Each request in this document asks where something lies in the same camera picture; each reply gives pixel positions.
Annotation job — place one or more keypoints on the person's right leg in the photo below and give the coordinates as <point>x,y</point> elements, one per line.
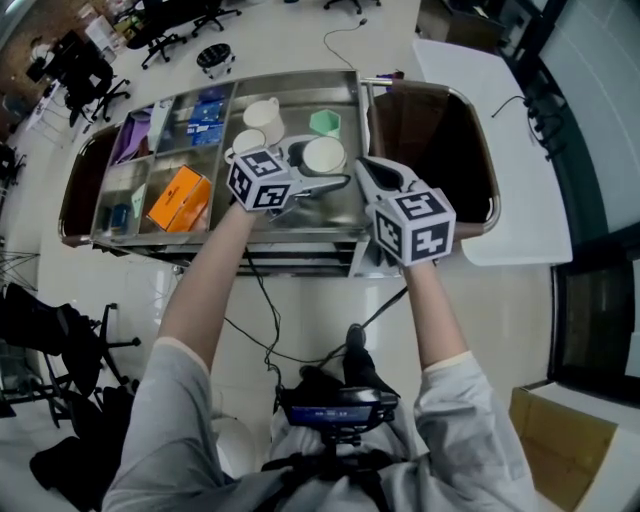
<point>357,355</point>

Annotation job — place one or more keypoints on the white packet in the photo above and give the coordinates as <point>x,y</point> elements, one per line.
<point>160,120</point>

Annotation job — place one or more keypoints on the white mug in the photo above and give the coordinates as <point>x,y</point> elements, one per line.
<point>262,117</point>

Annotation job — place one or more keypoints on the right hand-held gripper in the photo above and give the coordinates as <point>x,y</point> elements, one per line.
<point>415,225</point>

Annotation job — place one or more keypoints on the person's left leg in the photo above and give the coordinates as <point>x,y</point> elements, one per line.
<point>320,377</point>

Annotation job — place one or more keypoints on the person's right forearm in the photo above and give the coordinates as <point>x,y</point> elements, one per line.
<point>435,310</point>

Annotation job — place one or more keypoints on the black office chair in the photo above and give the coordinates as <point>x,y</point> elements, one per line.
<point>215,15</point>
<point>160,30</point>
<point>95,85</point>
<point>75,330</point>
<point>350,4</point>
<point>80,450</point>

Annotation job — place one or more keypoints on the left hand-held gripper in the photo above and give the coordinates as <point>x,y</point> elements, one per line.
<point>260,182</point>

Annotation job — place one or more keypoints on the dark metal cabinet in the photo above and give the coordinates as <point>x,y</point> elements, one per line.
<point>465,25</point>

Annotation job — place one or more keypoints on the person's left forearm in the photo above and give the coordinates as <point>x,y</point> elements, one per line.
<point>210,280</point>

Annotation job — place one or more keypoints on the small white cup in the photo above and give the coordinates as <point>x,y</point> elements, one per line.
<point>248,141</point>

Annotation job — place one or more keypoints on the black chest harness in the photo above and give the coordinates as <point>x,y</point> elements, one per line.
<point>340,465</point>

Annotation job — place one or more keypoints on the orange box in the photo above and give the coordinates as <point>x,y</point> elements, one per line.
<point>177,202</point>

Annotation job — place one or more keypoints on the person's leg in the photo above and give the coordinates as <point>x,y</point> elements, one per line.
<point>357,355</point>
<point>320,377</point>

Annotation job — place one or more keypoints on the black chest-mounted display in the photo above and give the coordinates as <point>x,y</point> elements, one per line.
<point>335,414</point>

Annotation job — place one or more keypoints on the black window frame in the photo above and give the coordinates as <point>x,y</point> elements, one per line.
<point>590,320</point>

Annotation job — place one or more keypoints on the green hexagonal cup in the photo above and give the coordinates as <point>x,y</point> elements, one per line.
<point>326,122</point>

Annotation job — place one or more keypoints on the white ceramic cup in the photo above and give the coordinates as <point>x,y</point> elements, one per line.
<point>325,155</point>

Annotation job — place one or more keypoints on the person's grey shirt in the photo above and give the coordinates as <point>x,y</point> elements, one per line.
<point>165,425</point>

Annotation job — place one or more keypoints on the blue white-print packet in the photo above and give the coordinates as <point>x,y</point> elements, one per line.
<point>206,134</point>

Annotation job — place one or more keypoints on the dark blue packet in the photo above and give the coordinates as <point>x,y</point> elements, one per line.
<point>210,109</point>

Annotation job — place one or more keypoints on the black round stool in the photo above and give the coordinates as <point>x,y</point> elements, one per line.
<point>216,56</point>

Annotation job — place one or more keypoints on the small blue box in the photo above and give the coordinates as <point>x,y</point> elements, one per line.
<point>119,217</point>

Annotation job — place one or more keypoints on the brown cardboard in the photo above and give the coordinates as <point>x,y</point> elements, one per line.
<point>565,450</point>

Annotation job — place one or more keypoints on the pale green paper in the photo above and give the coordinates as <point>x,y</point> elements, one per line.
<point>138,197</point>

